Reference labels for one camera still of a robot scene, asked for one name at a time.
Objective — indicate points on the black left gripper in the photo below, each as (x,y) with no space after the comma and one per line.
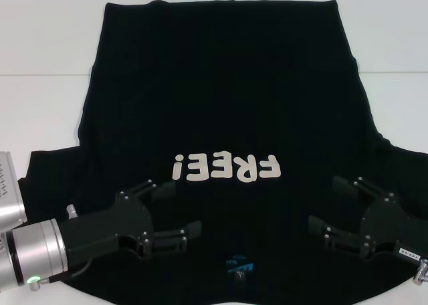
(100,228)

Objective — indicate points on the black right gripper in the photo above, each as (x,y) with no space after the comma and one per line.
(384,224)

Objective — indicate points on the black shirt with FREE print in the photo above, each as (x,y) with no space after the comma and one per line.
(214,101)

